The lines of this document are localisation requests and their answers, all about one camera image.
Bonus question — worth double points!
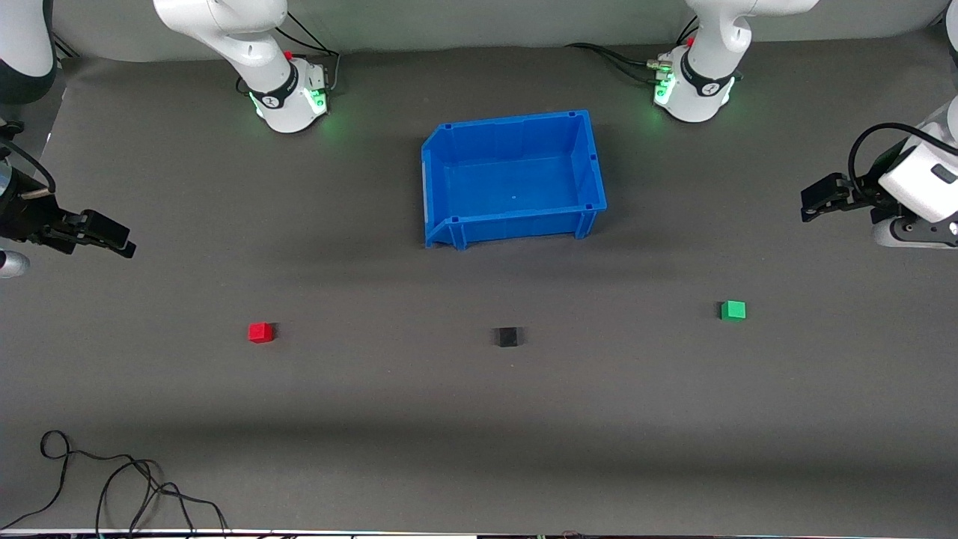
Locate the black right arm base cable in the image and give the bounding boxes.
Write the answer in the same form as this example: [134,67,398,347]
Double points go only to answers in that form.
[273,11,341,94]

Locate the black left arm base cable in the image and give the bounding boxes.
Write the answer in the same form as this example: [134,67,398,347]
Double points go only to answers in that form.
[565,43,671,85]

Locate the blue plastic storage bin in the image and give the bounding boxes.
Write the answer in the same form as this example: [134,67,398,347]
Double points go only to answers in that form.
[421,110,608,251]

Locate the black arm base cable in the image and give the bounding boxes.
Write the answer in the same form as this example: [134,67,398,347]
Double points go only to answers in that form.
[273,11,341,94]
[565,43,671,85]

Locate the thin black loose cable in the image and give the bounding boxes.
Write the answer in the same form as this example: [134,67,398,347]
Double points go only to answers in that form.
[0,430,230,537]

